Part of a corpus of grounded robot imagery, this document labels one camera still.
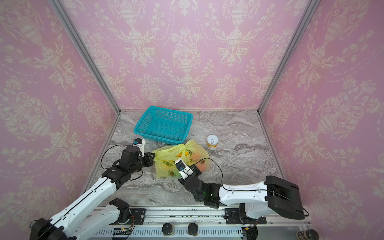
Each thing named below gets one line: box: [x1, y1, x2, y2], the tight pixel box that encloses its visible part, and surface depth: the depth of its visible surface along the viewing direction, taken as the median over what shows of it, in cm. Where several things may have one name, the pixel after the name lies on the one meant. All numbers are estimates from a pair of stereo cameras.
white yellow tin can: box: [206, 134, 219, 148], surface depth 99 cm
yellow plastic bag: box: [152, 139, 210, 179], surface depth 83 cm
